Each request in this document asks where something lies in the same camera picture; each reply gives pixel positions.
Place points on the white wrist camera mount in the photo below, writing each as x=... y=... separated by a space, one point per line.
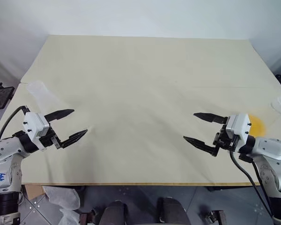
x=34 y=125
x=238 y=125

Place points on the black metal stand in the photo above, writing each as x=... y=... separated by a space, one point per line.
x=0 y=96

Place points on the dark rounded shape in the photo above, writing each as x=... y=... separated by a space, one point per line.
x=117 y=213
x=172 y=211

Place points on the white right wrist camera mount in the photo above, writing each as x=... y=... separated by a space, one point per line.
x=238 y=125

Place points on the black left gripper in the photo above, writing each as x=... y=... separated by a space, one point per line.
x=46 y=140

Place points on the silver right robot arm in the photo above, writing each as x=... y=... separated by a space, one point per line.
x=271 y=150

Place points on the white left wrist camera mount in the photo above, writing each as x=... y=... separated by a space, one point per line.
x=34 y=125

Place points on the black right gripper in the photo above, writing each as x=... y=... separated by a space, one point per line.
x=224 y=140

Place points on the brown cardboard box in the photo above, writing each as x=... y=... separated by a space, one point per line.
x=34 y=191

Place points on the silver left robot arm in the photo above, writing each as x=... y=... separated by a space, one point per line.
x=4 y=150

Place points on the large clear plastic bottle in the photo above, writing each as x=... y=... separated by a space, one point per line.
x=258 y=126

